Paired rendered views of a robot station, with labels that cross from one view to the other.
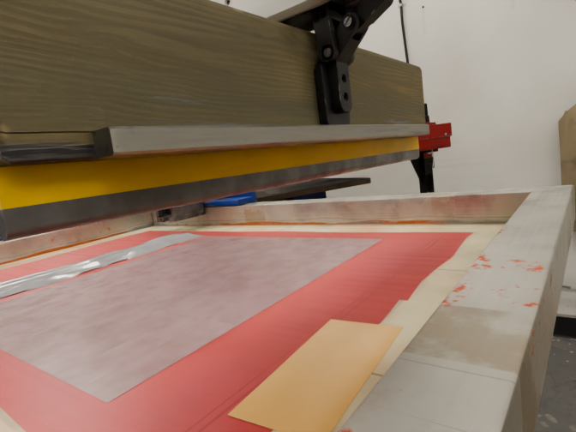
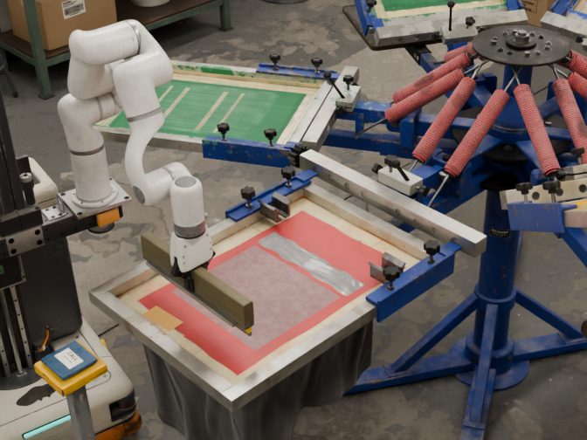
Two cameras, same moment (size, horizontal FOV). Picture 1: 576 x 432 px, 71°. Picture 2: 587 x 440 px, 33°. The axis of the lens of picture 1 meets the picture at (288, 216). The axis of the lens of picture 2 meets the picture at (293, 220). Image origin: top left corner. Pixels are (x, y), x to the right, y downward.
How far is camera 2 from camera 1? 2.61 m
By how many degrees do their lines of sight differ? 93
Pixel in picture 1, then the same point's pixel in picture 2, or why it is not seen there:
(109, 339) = not seen: hidden behind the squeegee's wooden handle
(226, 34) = (166, 257)
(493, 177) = not seen: outside the picture
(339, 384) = (155, 318)
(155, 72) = (155, 257)
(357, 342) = (168, 323)
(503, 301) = (141, 326)
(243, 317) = (197, 308)
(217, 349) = (183, 304)
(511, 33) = not seen: outside the picture
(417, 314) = (174, 335)
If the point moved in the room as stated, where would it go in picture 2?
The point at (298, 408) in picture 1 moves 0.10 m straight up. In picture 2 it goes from (152, 312) to (148, 282)
